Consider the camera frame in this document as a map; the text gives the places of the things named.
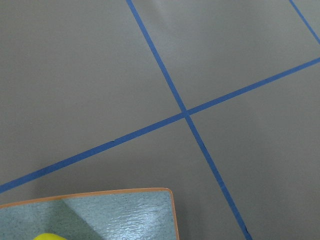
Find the grey square plate orange rim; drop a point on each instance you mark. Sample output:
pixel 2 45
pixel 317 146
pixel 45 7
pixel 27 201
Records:
pixel 126 214

